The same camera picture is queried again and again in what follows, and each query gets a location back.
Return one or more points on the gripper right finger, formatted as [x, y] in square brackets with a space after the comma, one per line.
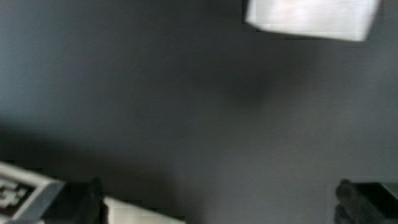
[366, 203]

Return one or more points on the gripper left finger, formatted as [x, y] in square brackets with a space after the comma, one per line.
[78, 207]

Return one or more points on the white leg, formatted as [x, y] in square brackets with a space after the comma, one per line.
[29, 191]

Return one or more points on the white right fence rail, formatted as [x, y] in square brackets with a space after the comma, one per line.
[332, 19]

